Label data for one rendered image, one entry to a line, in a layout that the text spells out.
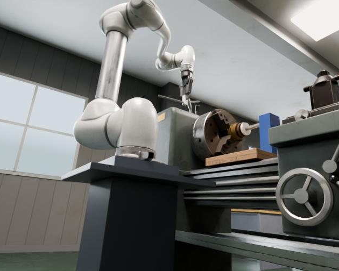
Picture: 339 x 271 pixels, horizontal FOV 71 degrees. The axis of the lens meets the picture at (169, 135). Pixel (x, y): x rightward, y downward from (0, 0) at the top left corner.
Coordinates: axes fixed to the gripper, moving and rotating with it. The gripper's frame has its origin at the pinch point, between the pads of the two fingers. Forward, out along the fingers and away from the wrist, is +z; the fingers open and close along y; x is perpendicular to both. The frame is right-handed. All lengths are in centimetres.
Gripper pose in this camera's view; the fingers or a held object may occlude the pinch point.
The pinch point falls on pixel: (185, 100)
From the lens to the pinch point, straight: 160.5
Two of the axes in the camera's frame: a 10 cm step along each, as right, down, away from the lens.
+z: -0.7, 9.5, -3.0
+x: 8.3, 2.2, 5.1
